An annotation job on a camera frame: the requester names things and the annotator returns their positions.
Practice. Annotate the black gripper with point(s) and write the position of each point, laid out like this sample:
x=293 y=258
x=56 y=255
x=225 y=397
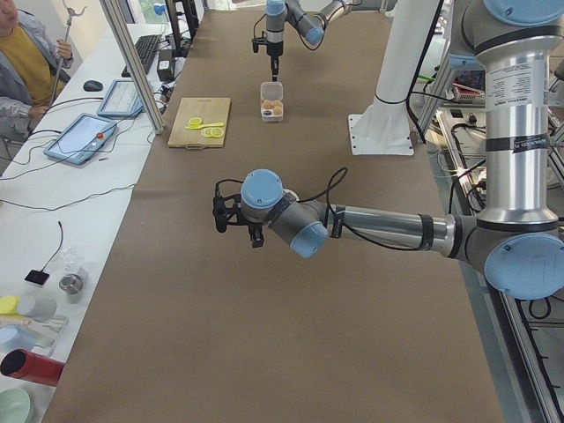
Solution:
x=254 y=228
x=274 y=48

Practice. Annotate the clear plastic egg box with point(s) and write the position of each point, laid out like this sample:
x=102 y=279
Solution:
x=274 y=92

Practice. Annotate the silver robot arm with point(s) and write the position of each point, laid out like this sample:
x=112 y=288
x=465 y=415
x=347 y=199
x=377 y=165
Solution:
x=310 y=28
x=514 y=241

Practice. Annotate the white ceramic bowl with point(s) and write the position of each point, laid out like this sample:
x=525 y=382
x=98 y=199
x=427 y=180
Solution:
x=292 y=193

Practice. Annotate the wooden cutting board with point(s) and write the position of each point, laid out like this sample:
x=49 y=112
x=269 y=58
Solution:
x=209 y=110

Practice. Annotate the black power adapter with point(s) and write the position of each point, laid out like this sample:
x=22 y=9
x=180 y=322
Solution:
x=166 y=65

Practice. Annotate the black keyboard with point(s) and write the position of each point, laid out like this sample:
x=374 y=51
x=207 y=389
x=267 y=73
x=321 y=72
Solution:
x=147 y=47

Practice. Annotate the blue teach pendant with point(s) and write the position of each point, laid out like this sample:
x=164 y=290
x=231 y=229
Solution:
x=121 y=100
x=81 y=139

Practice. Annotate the black computer mouse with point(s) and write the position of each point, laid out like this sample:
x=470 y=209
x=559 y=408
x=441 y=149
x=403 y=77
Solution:
x=92 y=86

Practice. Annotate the steel cup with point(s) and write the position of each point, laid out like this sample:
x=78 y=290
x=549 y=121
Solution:
x=72 y=285

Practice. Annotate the black small pad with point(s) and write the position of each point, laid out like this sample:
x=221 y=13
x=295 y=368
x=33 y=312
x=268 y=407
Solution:
x=37 y=278

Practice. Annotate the grey cup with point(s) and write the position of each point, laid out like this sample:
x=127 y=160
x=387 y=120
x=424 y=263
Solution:
x=39 y=309

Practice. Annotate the seated person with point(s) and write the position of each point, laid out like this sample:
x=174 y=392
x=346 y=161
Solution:
x=29 y=74

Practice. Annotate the yellow cup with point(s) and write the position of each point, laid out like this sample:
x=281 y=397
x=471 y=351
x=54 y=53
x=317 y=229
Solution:
x=9 y=305

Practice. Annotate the light blue cup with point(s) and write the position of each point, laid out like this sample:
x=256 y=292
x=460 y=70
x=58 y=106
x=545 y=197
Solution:
x=15 y=337

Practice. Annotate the red cylinder bottle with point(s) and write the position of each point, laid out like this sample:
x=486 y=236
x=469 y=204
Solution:
x=32 y=367

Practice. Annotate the green bowl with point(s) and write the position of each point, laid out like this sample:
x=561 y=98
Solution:
x=16 y=406

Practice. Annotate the white camera post pedestal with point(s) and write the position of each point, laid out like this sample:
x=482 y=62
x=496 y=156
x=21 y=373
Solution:
x=383 y=128

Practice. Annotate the aluminium frame post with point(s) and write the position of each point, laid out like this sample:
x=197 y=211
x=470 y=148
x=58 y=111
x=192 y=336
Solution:
x=121 y=33

